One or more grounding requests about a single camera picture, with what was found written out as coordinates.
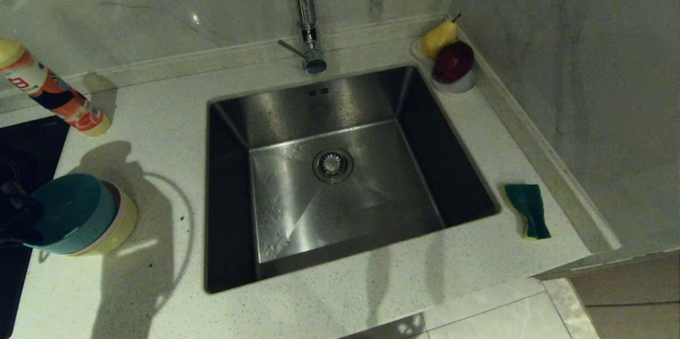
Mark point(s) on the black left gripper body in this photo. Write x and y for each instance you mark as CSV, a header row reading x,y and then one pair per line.
x,y
6,211

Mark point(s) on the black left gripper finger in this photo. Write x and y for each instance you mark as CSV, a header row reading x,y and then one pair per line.
x,y
29,211
29,235

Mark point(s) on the pink plastic bowl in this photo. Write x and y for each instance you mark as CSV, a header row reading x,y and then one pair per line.
x,y
116,195

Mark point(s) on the yellow plastic bowl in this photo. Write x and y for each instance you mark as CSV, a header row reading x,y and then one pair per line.
x,y
125,222

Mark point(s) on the orange dish soap bottle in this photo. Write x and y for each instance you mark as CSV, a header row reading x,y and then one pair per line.
x,y
53,97

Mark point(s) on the chrome faucet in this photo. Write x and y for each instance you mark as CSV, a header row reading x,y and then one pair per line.
x,y
305,4

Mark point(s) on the yellow green sponge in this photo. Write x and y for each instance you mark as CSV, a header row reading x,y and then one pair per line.
x,y
528,203

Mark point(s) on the stainless steel sink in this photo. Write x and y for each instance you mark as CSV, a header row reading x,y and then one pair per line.
x,y
297,206

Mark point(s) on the black induction cooktop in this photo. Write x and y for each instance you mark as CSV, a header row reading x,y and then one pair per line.
x,y
26,142

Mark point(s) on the round metal drain strainer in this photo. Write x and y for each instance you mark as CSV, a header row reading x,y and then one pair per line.
x,y
333,165

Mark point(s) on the yellow pear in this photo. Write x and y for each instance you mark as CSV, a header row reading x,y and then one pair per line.
x,y
440,39

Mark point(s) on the small white dish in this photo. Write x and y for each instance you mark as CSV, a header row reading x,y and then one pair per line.
x,y
459,87

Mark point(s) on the dark red apple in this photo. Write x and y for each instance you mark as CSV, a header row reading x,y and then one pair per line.
x,y
454,61

